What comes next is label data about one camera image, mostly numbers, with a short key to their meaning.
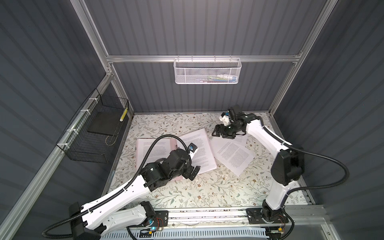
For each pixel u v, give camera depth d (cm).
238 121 64
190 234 77
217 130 79
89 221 39
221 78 92
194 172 63
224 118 83
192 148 61
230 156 96
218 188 83
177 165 51
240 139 105
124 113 83
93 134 73
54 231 37
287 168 48
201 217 75
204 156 91
